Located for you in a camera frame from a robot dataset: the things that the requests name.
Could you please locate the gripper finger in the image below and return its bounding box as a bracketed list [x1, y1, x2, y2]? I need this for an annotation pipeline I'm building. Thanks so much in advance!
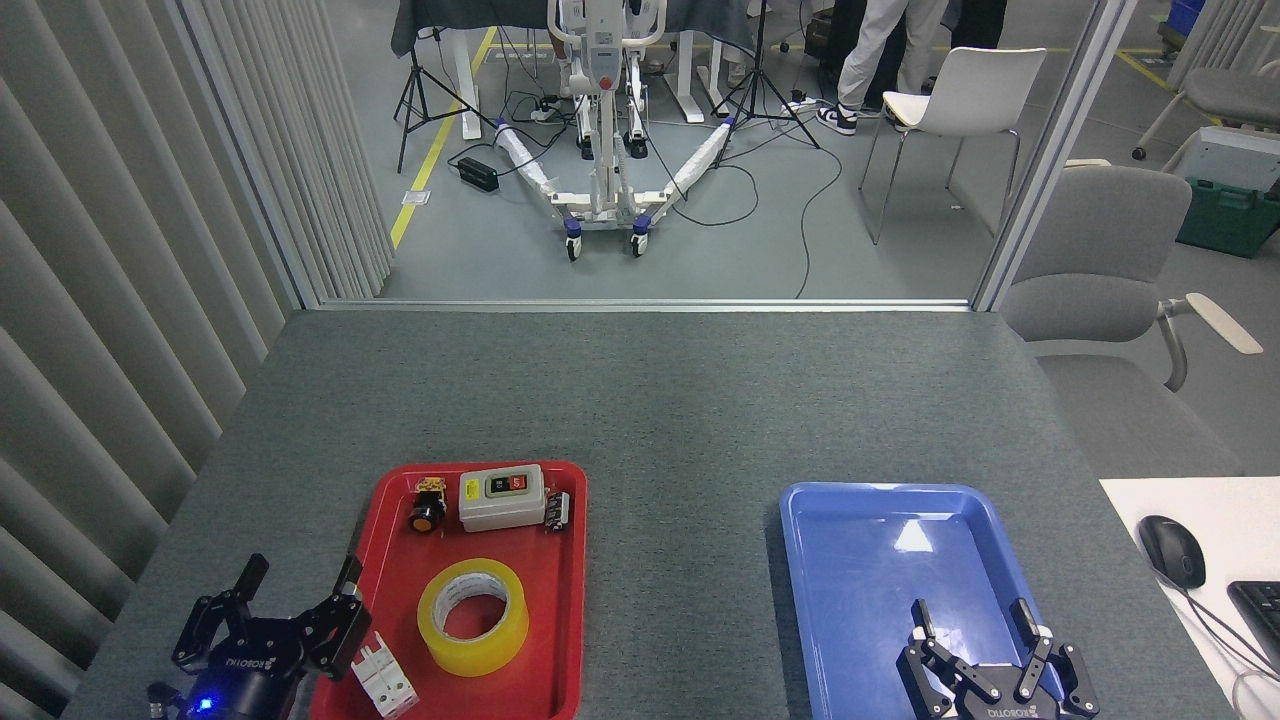
[897, 600, 1001, 719]
[1010, 600, 1101, 717]
[172, 553, 269, 669]
[300, 556, 373, 679]

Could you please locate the green plastic bin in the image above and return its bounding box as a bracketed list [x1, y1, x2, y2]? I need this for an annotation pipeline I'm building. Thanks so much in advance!
[1176, 178, 1280, 259]

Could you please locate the grey ribbed partition panel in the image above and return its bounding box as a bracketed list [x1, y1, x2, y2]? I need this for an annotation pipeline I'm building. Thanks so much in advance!
[0, 0, 396, 720]

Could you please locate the grey chair on casters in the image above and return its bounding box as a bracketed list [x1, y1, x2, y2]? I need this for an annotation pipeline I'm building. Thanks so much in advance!
[1132, 60, 1280, 161]

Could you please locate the black yellow push button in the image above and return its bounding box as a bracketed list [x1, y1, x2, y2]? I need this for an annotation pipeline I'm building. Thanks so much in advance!
[408, 478, 448, 534]

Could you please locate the long black floor cable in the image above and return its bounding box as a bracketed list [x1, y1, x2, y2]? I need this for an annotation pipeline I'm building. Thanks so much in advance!
[795, 100, 846, 299]

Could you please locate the white plastic chair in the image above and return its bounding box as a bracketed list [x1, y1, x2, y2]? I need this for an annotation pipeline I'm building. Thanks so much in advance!
[860, 46, 1048, 246]

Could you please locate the person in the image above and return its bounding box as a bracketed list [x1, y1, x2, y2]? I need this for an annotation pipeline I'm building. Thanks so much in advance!
[920, 0, 1009, 96]
[815, 0, 946, 136]

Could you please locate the grey push button switch box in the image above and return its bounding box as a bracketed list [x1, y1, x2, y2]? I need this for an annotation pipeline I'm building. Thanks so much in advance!
[458, 464, 547, 533]

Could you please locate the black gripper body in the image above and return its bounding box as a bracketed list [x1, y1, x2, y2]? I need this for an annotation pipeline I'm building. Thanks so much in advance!
[940, 690, 1066, 720]
[185, 618, 321, 720]

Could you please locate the yellow tape roll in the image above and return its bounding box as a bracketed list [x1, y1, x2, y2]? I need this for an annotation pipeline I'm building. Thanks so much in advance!
[417, 558, 530, 678]

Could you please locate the red plastic tray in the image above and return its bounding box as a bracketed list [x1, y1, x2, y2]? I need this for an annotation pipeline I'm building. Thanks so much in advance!
[310, 460, 589, 720]

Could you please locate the grey office chair with armrest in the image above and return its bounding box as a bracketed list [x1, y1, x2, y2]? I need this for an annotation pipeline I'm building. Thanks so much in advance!
[1000, 165, 1265, 479]

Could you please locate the black computer mouse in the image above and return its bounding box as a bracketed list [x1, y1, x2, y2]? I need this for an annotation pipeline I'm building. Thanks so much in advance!
[1138, 515, 1207, 590]

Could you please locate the silver frame post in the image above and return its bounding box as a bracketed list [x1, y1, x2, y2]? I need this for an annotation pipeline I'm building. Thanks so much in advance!
[972, 0, 1141, 313]

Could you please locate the white stand on wheels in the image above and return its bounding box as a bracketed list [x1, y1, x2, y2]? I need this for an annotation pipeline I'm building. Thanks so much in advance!
[493, 0, 738, 263]

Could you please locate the blue plastic tray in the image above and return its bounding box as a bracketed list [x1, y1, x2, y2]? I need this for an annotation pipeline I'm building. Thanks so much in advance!
[779, 482, 1071, 720]

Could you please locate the white box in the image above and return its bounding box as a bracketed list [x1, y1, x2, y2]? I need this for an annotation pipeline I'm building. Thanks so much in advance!
[1165, 126, 1280, 193]

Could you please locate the mouse cable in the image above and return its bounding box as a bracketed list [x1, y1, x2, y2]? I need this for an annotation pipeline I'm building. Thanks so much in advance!
[1150, 565, 1280, 720]

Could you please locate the black tripod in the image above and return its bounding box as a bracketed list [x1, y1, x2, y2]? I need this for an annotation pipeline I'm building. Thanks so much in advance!
[393, 0, 498, 174]
[712, 0, 821, 166]

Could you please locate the black keyboard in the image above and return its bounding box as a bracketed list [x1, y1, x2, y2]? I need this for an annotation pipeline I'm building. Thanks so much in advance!
[1227, 580, 1280, 673]

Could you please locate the white desk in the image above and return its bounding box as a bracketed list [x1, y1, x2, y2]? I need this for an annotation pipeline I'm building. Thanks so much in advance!
[1100, 477, 1280, 720]

